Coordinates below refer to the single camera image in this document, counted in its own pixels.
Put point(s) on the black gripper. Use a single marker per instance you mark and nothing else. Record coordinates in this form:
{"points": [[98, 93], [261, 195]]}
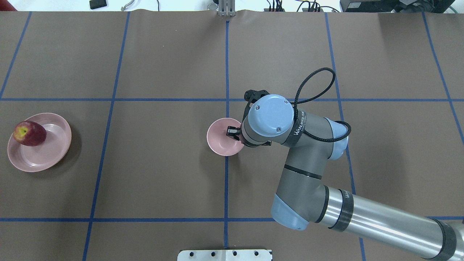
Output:
{"points": [[232, 132]]}

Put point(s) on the pink bowl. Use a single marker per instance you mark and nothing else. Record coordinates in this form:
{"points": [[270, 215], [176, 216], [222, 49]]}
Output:
{"points": [[218, 140]]}

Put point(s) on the red apple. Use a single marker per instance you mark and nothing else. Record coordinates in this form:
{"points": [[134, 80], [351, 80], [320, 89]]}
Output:
{"points": [[29, 133]]}

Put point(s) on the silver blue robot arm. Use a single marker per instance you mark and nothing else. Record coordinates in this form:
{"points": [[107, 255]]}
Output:
{"points": [[407, 155]]}

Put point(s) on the pink plate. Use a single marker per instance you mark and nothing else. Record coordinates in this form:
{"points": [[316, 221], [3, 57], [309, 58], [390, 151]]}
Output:
{"points": [[47, 154]]}

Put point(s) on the small black device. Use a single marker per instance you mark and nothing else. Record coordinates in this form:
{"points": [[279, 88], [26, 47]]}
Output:
{"points": [[95, 4]]}

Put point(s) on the aluminium frame post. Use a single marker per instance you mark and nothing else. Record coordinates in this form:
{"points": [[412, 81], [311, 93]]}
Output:
{"points": [[226, 8]]}

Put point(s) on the white pedestal column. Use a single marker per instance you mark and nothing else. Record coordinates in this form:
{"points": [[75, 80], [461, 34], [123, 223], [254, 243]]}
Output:
{"points": [[226, 255]]}

